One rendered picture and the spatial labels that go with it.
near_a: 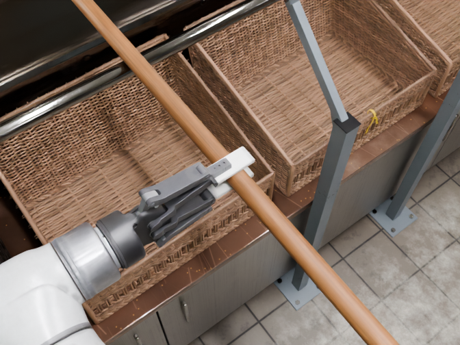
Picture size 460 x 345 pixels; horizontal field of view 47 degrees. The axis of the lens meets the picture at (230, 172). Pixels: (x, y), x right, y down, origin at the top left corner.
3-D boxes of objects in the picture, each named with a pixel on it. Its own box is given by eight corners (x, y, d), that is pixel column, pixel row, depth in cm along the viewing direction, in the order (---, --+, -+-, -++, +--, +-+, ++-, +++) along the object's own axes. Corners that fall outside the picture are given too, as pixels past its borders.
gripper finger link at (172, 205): (137, 212, 74) (135, 209, 72) (202, 165, 76) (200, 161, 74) (152, 233, 72) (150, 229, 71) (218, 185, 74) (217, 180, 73)
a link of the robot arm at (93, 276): (61, 259, 75) (99, 236, 77) (92, 310, 71) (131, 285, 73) (43, 229, 67) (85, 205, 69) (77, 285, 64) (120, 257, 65)
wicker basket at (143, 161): (7, 191, 148) (-35, 131, 124) (174, 96, 166) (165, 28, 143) (95, 330, 127) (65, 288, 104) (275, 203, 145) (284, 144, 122)
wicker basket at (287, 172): (185, 94, 167) (178, 26, 144) (318, 19, 185) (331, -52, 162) (287, 201, 146) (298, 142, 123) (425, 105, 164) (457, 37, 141)
